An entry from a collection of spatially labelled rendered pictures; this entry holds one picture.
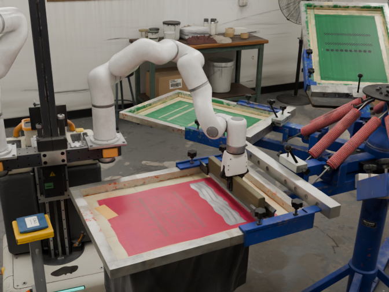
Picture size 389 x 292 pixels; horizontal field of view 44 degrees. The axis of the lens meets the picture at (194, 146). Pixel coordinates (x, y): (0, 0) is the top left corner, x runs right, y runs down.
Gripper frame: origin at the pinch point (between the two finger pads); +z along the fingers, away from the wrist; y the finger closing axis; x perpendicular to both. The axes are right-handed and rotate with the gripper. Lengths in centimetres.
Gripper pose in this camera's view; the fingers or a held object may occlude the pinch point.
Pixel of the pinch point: (233, 184)
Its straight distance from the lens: 196.7
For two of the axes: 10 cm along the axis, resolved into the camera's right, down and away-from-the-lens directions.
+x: 4.3, 3.6, -8.2
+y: -9.0, 1.6, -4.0
